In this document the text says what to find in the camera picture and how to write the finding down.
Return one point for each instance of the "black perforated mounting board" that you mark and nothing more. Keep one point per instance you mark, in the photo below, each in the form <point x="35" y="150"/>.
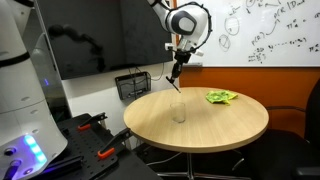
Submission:
<point x="90" y="150"/>

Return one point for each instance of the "clear plastic cup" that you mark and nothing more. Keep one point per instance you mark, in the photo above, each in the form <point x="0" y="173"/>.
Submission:
<point x="178" y="112"/>

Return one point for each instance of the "green crumpled cloth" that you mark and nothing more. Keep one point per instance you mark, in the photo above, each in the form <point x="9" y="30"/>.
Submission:
<point x="220" y="96"/>

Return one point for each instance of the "whiteboard with writing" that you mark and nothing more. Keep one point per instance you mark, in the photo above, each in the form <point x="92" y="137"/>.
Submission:
<point x="253" y="30"/>

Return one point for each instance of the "black clamp with orange tip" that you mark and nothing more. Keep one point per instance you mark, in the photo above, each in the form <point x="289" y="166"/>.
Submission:
<point x="91" y="120"/>
<point x="115" y="143"/>

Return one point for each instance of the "white machine with blue lights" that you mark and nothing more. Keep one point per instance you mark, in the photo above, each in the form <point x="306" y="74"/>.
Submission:
<point x="20" y="100"/>

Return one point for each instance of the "black wall television screen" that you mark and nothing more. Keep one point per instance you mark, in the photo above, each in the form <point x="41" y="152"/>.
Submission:
<point x="106" y="33"/>

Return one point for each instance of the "chrome table pedestal base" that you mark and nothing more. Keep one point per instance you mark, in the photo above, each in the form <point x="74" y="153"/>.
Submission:
<point x="190" y="166"/>

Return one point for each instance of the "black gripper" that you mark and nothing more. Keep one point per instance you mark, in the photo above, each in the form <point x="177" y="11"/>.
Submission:
<point x="182" y="56"/>

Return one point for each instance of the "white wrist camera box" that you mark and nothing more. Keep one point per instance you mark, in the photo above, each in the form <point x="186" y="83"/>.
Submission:
<point x="170" y="46"/>

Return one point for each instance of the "black office chair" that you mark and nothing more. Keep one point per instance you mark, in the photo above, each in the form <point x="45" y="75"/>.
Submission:
<point x="293" y="143"/>

